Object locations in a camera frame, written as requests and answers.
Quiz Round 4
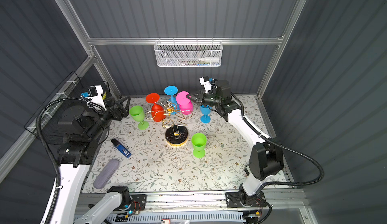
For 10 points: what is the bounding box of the pink wine glass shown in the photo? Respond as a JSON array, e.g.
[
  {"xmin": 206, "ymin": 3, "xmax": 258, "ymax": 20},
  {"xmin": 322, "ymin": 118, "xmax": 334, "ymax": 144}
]
[{"xmin": 176, "ymin": 91, "xmax": 194, "ymax": 115}]

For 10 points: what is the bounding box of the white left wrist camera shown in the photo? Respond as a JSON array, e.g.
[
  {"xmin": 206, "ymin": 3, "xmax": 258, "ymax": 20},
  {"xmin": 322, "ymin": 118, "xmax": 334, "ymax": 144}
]
[{"xmin": 81, "ymin": 85, "xmax": 106, "ymax": 112}]

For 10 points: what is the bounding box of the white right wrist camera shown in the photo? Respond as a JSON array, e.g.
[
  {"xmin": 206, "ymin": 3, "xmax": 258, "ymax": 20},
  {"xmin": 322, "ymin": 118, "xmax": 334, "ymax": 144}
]
[{"xmin": 199, "ymin": 76, "xmax": 214, "ymax": 94}]

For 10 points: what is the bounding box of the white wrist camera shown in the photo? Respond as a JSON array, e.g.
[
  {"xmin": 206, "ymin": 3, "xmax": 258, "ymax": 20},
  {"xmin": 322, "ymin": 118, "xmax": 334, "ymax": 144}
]
[
  {"xmin": 81, "ymin": 85, "xmax": 106, "ymax": 112},
  {"xmin": 199, "ymin": 76, "xmax": 214, "ymax": 94}
]

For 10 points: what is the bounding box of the white marker in basket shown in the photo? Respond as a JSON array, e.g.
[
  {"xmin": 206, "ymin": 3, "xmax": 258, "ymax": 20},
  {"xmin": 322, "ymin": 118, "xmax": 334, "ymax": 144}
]
[{"xmin": 198, "ymin": 57, "xmax": 220, "ymax": 64}]

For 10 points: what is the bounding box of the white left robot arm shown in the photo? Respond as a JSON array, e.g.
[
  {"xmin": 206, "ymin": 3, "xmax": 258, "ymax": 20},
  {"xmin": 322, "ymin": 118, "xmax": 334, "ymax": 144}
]
[{"xmin": 36, "ymin": 96, "xmax": 131, "ymax": 224}]

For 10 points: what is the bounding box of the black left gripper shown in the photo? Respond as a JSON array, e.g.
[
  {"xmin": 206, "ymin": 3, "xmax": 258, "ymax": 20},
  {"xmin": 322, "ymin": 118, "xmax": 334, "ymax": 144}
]
[{"xmin": 87, "ymin": 95, "xmax": 129, "ymax": 143}]

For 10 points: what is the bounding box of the blue wine glass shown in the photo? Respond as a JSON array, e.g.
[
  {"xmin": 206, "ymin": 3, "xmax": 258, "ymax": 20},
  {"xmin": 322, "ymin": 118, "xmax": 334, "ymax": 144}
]
[
  {"xmin": 200, "ymin": 106, "xmax": 211, "ymax": 124},
  {"xmin": 164, "ymin": 85, "xmax": 179, "ymax": 115}
]

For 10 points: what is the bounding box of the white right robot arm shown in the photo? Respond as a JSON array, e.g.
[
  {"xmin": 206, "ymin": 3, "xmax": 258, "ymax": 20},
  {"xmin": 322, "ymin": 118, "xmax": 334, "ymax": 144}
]
[{"xmin": 187, "ymin": 77, "xmax": 325, "ymax": 207}]

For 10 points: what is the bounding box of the green wine glass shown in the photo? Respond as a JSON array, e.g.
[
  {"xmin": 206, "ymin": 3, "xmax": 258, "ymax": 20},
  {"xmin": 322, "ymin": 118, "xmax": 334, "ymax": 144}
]
[
  {"xmin": 130, "ymin": 106, "xmax": 149, "ymax": 130},
  {"xmin": 191, "ymin": 133, "xmax": 207, "ymax": 158}
]

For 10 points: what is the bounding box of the blue handled tool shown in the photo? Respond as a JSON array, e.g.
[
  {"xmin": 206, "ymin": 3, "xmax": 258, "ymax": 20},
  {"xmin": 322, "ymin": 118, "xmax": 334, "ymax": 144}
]
[{"xmin": 111, "ymin": 138, "xmax": 132, "ymax": 158}]

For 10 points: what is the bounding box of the white mesh basket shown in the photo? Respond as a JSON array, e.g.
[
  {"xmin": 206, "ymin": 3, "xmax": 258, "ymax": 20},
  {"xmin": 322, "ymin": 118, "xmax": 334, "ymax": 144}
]
[{"xmin": 154, "ymin": 41, "xmax": 223, "ymax": 67}]

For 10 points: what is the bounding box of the black wire basket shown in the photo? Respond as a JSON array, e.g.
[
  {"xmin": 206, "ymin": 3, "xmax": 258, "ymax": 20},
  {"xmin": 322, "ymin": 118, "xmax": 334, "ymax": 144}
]
[{"xmin": 24, "ymin": 71, "xmax": 111, "ymax": 146}]

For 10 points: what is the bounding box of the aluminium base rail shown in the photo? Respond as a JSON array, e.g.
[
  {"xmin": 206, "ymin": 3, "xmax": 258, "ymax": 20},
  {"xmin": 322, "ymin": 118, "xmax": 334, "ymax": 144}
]
[{"xmin": 72, "ymin": 188, "xmax": 318, "ymax": 224}]

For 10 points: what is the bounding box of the blue wine glass on rack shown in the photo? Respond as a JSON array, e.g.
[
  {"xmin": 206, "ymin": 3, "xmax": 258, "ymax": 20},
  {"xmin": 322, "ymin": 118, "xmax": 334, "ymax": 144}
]
[{"xmin": 164, "ymin": 85, "xmax": 179, "ymax": 115}]

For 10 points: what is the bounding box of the gold wine glass rack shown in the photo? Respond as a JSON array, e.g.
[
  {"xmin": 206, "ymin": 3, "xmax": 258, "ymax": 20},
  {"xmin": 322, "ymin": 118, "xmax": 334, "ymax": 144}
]
[{"xmin": 158, "ymin": 101, "xmax": 193, "ymax": 148}]

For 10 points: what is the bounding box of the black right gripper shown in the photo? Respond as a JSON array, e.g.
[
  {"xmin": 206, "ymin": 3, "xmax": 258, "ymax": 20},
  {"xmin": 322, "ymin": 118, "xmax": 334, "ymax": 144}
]
[{"xmin": 187, "ymin": 91, "xmax": 221, "ymax": 108}]

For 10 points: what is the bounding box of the red wine glass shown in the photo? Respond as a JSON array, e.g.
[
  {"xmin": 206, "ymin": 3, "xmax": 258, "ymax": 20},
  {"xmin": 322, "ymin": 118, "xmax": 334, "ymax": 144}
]
[{"xmin": 145, "ymin": 93, "xmax": 166, "ymax": 122}]

